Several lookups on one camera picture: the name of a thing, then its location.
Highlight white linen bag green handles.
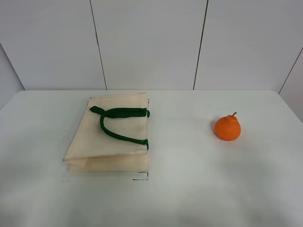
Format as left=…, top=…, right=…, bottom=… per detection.
left=63, top=93, right=150, bottom=172

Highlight orange fruit with stem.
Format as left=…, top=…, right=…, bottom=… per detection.
left=214, top=112, right=241, bottom=141

